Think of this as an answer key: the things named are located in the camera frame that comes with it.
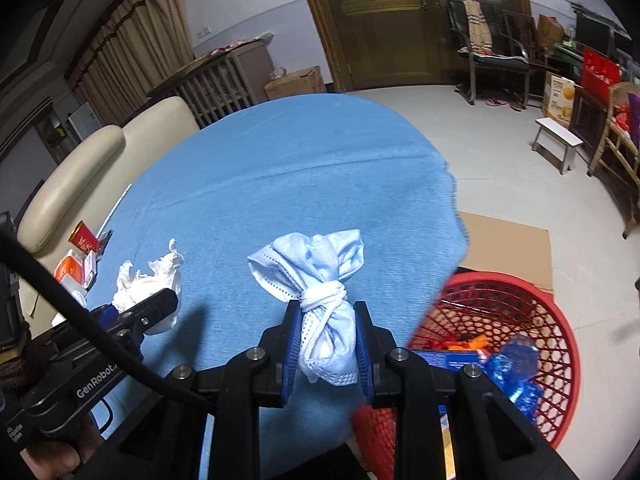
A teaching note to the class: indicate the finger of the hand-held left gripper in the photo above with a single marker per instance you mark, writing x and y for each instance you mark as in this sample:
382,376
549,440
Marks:
107,315
157,305

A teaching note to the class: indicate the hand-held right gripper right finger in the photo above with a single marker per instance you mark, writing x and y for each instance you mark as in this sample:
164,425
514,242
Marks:
365,360

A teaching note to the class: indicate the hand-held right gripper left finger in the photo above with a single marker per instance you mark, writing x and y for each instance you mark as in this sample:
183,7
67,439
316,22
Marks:
292,350

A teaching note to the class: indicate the white tissue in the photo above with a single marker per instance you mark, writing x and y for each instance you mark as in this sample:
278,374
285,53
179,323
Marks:
145,285

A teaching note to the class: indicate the knotted white face mask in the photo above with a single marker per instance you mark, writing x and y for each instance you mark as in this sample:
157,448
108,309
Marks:
325,270

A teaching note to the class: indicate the red plastic mesh basket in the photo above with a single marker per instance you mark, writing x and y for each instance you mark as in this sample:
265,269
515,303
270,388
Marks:
500,310

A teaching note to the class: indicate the knotted blue plastic bag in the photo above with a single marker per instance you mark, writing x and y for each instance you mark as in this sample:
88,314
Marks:
517,367

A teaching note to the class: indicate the person's left hand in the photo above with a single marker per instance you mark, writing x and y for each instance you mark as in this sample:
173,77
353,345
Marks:
55,462

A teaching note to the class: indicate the orange and white box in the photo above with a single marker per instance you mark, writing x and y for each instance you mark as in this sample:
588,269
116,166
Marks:
70,270

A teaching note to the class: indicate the small red box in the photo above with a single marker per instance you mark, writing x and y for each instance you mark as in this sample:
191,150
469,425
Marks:
84,237

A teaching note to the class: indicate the thin white stick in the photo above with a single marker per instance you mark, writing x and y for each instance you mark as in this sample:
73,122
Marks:
115,210

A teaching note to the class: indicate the beige leather sofa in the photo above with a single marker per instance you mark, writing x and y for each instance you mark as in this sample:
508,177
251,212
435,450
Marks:
100,160

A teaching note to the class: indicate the blue tablecloth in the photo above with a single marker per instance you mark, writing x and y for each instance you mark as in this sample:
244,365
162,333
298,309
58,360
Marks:
300,185

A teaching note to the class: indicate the flat cardboard sheet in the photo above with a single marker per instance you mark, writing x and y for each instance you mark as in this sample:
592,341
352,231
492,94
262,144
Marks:
505,255

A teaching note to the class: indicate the white panel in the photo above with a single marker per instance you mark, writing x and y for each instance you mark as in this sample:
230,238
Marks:
85,120

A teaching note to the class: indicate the wooden slatted crib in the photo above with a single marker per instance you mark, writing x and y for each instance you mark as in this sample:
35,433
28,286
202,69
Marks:
220,80

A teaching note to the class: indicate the brown cardboard box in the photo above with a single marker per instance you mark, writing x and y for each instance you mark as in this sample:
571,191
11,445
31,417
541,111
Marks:
295,82

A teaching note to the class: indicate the beige curtain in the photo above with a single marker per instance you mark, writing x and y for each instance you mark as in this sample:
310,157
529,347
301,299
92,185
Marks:
130,35

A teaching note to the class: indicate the pink slipper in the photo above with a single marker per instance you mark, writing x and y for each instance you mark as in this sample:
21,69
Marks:
496,102
516,106

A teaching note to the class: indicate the small white stool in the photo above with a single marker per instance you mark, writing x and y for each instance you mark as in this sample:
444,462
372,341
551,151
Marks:
557,132

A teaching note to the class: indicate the dark metal chair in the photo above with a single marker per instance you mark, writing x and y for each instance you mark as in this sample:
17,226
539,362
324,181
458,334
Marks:
537,45
492,62

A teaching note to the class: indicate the orange printed carton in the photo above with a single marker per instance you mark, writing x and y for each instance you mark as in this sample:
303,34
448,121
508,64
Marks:
560,100

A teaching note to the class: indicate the wooden double door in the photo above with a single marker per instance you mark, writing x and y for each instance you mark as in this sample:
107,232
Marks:
410,25

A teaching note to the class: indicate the striped cloth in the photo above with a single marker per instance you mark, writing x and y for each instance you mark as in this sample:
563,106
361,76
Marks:
477,25

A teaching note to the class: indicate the red gift box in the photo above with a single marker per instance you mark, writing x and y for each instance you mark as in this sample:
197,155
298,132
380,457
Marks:
600,72

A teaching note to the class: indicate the brown paper bag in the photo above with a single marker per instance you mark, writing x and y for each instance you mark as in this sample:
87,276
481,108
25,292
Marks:
550,30

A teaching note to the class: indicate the black monitor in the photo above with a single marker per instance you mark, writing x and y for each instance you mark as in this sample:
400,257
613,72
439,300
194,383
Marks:
592,35

